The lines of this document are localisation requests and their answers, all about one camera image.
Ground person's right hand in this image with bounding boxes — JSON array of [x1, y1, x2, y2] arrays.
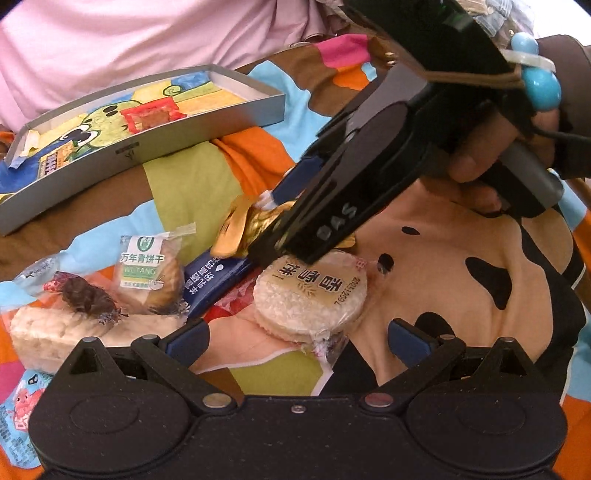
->
[[421, 105, 560, 214]]

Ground person's right forearm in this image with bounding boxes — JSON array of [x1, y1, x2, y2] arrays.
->
[[537, 34, 591, 182]]

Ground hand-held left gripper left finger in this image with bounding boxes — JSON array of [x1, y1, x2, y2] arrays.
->
[[54, 320, 232, 414]]

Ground dark blue snack packet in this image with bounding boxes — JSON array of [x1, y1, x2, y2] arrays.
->
[[182, 251, 259, 320]]

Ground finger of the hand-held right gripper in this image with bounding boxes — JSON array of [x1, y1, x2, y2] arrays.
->
[[248, 151, 399, 269], [271, 133, 362, 209]]

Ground light blue snack packet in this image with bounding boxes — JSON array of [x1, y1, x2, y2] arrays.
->
[[0, 368, 57, 470]]

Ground round rice cracker packet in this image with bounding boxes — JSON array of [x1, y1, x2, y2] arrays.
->
[[251, 250, 371, 366]]

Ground light blue denim cloth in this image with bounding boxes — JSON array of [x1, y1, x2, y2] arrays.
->
[[462, 0, 534, 49]]

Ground gold foil snack packet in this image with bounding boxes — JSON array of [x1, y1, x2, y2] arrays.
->
[[211, 194, 357, 260]]

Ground clear packet with dark snack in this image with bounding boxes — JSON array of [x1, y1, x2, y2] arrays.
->
[[13, 255, 131, 329]]

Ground puffed rice bar packet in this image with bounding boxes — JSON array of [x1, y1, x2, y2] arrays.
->
[[9, 304, 186, 376]]

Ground green label biscuit packet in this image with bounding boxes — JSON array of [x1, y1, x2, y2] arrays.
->
[[113, 223, 197, 317]]

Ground pink cloth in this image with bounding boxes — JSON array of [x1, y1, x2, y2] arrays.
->
[[0, 0, 354, 136]]

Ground blue bead bracelet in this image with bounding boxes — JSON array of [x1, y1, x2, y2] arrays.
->
[[501, 31, 563, 112]]

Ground grey cartoon print box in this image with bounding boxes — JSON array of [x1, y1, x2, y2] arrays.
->
[[0, 64, 287, 237]]

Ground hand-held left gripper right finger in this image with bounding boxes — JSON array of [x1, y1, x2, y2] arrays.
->
[[361, 319, 539, 412]]

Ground red snack packet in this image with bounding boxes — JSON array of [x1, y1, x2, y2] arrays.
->
[[121, 102, 186, 135]]

